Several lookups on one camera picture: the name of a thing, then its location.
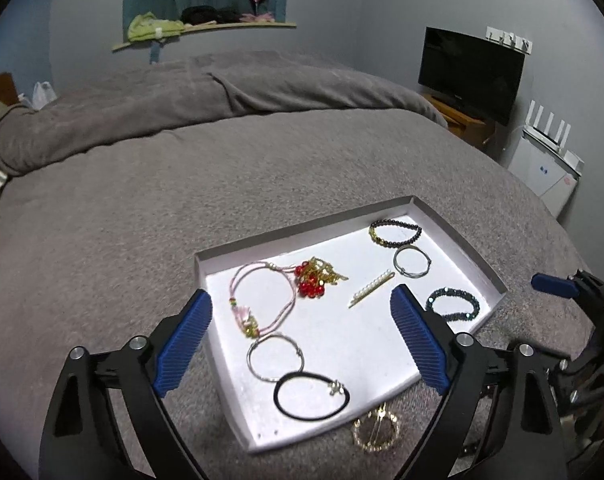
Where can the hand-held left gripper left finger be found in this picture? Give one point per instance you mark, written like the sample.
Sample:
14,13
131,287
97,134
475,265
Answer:
182,345

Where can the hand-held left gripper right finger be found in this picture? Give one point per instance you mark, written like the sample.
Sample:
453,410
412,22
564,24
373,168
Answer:
422,345

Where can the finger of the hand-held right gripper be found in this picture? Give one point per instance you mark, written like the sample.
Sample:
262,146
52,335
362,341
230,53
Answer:
552,284

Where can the thick silver bangle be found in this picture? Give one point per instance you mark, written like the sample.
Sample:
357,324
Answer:
250,360

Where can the shallow grey cardboard box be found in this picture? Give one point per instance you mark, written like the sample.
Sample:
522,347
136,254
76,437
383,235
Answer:
352,340

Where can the pearl hair clip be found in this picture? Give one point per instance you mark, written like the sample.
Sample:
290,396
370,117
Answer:
374,286

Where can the thin silver bangle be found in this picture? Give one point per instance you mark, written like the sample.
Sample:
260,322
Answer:
397,260

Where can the red bead gold hair clip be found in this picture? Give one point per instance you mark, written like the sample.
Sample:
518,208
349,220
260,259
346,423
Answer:
309,287

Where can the white appliance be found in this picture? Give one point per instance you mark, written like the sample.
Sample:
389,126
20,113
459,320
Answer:
537,175

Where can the grey bedspread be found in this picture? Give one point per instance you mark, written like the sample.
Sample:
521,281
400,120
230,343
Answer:
132,220

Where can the white router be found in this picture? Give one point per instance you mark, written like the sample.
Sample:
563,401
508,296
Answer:
557,147

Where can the wooden screen stand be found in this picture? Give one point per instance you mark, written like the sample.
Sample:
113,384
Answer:
464,122

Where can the black flat screen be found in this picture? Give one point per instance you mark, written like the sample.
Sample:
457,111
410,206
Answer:
469,72

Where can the grey folded duvet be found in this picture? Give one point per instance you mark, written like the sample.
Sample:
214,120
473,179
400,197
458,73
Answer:
182,100

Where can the white plastic bag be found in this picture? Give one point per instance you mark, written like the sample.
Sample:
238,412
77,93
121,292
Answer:
43,96

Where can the green cloth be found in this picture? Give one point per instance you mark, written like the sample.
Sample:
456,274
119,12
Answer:
147,27

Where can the wooden window shelf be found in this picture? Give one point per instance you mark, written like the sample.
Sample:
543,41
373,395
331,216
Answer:
232,28

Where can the black cloth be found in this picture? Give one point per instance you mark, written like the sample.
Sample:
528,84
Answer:
207,14

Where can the pink cloth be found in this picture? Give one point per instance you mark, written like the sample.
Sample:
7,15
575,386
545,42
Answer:
259,17

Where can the white wall hook rack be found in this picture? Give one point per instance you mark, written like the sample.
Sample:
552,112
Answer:
507,40

